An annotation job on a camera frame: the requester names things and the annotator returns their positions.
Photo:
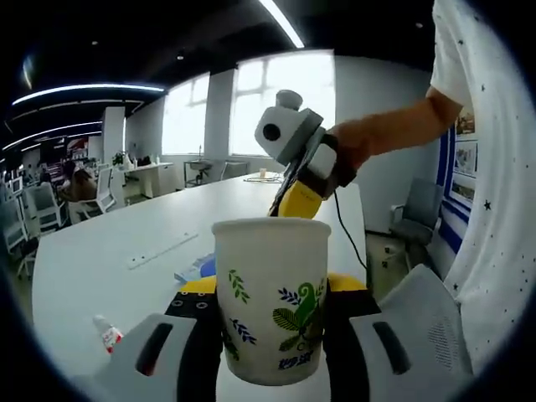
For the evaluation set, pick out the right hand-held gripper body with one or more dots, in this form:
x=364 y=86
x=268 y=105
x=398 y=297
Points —
x=289 y=130

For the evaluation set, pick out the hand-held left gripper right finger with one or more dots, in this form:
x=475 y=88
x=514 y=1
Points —
x=419 y=356

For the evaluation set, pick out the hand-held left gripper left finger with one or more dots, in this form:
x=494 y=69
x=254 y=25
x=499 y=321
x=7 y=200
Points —
x=125 y=360

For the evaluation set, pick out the clear plastic bottle red label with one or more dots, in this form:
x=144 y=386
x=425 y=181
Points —
x=108 y=335

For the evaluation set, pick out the leaf print paper cup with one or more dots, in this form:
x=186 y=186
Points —
x=272 y=293

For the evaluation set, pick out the blue sponge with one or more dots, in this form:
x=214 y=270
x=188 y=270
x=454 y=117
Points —
x=197 y=270

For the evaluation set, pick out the person's right hand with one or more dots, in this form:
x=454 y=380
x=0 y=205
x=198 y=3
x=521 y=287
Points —
x=354 y=146

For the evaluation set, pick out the wide window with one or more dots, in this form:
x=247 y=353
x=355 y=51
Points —
x=259 y=109

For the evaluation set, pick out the white mesh chair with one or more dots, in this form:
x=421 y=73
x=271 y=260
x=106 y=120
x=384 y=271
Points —
x=423 y=293

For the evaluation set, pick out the narrow window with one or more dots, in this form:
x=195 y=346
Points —
x=186 y=117

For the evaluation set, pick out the ceiling light strip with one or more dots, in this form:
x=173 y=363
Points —
x=280 y=21
x=84 y=89

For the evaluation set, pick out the grey office chair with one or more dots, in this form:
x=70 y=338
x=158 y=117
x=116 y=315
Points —
x=419 y=209

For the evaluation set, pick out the white desk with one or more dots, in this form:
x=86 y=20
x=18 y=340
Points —
x=151 y=178

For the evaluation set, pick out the white office chair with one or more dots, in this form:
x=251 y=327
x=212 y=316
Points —
x=102 y=190
x=46 y=207

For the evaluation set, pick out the green potted plant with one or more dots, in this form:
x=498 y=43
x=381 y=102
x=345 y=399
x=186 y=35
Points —
x=119 y=159

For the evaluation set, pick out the white star print shirt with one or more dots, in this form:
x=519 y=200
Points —
x=494 y=167

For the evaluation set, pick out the blue framed wall poster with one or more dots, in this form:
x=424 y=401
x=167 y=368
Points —
x=460 y=176

